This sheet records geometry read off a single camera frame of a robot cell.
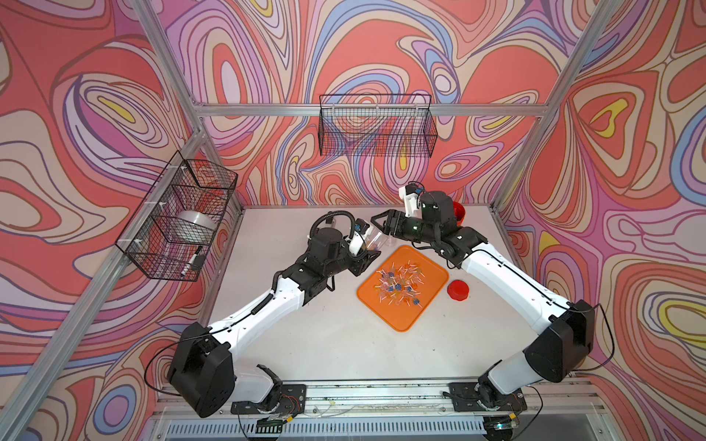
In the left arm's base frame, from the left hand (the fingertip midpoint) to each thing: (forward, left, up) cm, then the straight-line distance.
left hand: (373, 247), depth 77 cm
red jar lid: (-4, -28, -18) cm, 34 cm away
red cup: (+25, -34, -11) cm, 43 cm away
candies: (+2, -11, -23) cm, 25 cm away
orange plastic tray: (-10, -10, -24) cm, 28 cm away
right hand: (+3, -1, +5) cm, 6 cm away
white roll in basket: (0, +47, +9) cm, 48 cm away
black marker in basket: (-6, +50, +1) cm, 50 cm away
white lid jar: (0, 0, +5) cm, 5 cm away
